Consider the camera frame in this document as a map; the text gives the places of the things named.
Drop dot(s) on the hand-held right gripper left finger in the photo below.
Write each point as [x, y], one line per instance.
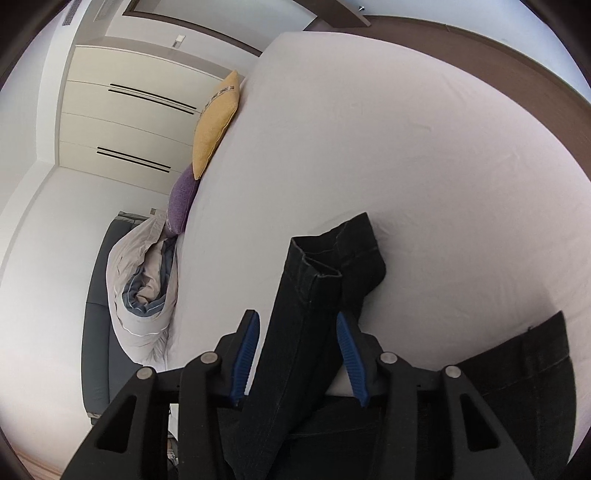
[244, 355]

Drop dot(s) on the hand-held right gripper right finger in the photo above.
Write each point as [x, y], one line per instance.
[351, 364]

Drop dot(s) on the black pants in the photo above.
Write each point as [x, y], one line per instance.
[300, 300]

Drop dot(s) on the dark grey sofa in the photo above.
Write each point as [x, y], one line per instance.
[94, 360]

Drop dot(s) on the purple pillow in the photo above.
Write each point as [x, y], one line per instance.
[182, 203]

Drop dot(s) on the white bed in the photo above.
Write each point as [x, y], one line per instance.
[369, 138]

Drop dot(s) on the yellow pillow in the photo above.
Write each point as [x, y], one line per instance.
[214, 129]

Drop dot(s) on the cream wardrobe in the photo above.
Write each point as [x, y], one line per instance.
[115, 124]

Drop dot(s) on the brown wooden bed border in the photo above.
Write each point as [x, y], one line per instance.
[508, 48]

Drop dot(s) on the dark brown wooden panel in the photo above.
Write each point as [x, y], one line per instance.
[332, 11]

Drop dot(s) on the ceiling air vent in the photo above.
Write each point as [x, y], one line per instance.
[70, 11]

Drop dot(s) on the white wall switch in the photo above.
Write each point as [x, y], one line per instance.
[179, 41]

